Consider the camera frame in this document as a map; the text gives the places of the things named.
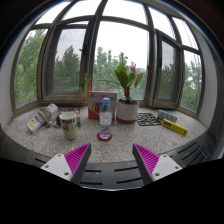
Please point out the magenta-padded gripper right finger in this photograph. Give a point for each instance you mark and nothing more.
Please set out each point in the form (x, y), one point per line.
(166, 166)

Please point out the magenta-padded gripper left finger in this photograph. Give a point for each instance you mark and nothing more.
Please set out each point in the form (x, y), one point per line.
(58, 166)

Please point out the clear blue-capped water bottle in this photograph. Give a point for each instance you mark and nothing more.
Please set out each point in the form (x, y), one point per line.
(105, 121)

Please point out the cream mug with black letters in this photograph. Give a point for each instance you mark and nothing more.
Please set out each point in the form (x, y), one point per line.
(69, 128)

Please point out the long yellow box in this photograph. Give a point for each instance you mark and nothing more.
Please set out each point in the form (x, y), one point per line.
(175, 127)

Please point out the long white cardboard box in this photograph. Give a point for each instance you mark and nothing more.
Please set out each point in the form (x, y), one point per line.
(33, 125)

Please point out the small blue-green box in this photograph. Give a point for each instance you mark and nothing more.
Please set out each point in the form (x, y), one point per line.
(167, 116)

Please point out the flat round red coaster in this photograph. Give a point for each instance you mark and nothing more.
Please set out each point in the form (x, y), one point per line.
(100, 138)

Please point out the black grid trivet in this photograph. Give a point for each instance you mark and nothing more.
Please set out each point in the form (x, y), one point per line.
(148, 119)

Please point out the potted plant in white pot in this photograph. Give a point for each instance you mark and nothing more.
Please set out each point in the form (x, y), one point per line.
(127, 111)

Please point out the white and red filament box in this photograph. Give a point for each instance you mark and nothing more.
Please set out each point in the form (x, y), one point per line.
(94, 106)

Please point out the dark-framed bay window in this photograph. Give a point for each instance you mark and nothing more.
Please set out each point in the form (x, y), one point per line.
(91, 50)

